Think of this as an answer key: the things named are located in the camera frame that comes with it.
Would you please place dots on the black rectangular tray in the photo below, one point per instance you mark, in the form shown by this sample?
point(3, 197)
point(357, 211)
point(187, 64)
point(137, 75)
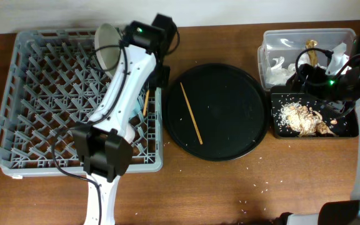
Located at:
point(339, 116)

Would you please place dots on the wooden chopstick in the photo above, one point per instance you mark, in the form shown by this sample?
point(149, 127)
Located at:
point(191, 115)
point(146, 100)

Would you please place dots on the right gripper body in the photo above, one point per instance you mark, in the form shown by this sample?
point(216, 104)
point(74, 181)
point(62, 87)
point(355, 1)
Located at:
point(332, 89)

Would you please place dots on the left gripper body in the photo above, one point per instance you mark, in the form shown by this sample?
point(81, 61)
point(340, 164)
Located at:
point(160, 74)

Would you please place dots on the white paper waste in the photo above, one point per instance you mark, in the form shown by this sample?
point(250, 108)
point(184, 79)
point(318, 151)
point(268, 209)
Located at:
point(277, 69)

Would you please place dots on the brown food wrapper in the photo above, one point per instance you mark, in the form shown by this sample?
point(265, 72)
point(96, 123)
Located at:
point(312, 54)

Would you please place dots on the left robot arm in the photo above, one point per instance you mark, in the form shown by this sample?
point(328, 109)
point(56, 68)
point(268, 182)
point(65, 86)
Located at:
point(133, 59)

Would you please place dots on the light blue plastic cup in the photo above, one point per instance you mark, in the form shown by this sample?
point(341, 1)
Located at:
point(138, 106)

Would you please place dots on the food scraps and rice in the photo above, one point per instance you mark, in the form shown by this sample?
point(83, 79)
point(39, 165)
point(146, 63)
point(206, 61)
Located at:
point(303, 120)

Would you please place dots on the clear plastic waste bin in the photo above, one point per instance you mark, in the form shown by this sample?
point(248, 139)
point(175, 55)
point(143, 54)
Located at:
point(281, 47)

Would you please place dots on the pink plastic cup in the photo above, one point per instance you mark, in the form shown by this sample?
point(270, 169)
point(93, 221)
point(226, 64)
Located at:
point(130, 133)

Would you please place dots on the round black serving tray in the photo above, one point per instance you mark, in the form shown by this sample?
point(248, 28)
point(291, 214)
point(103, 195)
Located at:
point(230, 109)

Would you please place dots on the grey plastic dishwasher rack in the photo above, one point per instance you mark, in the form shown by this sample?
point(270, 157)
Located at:
point(49, 87)

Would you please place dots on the grey round plate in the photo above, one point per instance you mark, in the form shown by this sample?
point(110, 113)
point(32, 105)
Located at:
point(106, 44)

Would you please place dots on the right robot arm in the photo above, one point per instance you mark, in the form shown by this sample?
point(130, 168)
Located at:
point(341, 212)

